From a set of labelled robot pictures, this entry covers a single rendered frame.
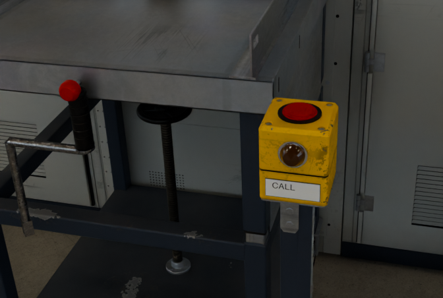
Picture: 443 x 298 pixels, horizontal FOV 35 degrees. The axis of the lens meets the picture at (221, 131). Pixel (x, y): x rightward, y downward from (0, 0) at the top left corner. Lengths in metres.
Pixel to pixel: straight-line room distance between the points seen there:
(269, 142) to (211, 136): 1.12
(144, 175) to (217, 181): 0.22
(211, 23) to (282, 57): 0.19
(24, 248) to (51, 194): 0.18
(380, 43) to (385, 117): 0.19
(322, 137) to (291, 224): 0.14
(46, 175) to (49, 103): 0.25
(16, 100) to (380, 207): 1.05
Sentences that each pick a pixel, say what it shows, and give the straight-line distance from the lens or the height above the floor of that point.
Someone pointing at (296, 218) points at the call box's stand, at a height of 0.77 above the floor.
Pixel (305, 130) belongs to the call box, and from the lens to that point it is 0.78.
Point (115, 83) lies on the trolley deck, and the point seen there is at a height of 0.82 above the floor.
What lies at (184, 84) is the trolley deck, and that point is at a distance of 1.06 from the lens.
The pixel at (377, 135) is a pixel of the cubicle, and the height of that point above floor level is 0.40.
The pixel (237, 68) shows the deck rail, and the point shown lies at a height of 0.85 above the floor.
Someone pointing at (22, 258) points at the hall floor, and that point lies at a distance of 2.13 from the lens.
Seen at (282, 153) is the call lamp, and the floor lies 0.87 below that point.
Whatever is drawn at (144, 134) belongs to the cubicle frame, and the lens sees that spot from 1.97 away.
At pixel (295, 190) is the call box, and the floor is 0.82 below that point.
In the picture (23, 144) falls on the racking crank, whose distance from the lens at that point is 1.20.
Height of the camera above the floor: 1.28
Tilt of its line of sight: 29 degrees down
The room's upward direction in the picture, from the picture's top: 3 degrees counter-clockwise
